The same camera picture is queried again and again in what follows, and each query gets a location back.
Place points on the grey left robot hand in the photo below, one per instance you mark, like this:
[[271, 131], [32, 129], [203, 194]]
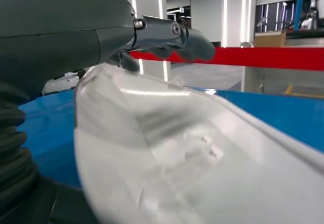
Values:
[[63, 31]]

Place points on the brown cardboard box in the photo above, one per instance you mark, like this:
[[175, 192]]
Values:
[[269, 39]]

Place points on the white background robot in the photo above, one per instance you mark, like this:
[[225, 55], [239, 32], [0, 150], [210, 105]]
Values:
[[313, 11]]

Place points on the blue steel post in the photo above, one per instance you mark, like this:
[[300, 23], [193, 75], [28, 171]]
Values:
[[299, 4]]

